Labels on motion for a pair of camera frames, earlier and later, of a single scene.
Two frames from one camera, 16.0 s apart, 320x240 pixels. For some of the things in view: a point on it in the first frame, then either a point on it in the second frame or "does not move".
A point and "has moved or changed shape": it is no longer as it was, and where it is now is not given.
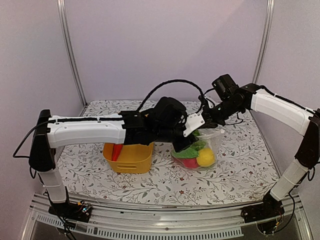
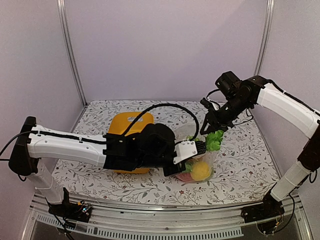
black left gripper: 179,147 -> 170,172
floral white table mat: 241,175 does not move
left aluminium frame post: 62,9 does not move
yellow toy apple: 206,157 -> 200,171
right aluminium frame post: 265,44 does not move
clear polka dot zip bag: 202,156 has moved or changed shape
